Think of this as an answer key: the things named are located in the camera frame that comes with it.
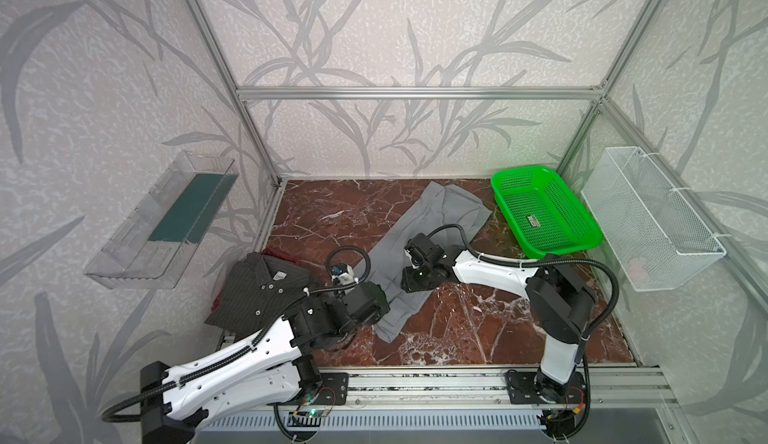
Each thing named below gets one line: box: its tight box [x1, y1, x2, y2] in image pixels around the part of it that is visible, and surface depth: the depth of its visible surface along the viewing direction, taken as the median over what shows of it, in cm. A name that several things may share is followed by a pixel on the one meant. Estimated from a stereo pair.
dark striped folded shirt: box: [205, 253, 317, 336], surface depth 88 cm
